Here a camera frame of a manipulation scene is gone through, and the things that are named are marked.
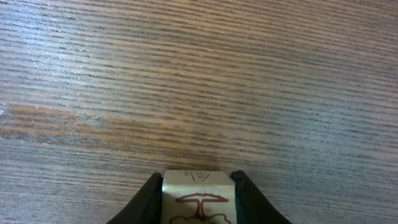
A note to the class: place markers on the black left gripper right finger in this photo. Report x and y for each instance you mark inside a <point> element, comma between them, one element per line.
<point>252,207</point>

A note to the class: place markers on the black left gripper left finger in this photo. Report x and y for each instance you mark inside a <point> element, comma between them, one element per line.
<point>145,207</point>

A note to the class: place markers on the white mushroom picture block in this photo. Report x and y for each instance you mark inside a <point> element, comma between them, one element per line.
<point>198,196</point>

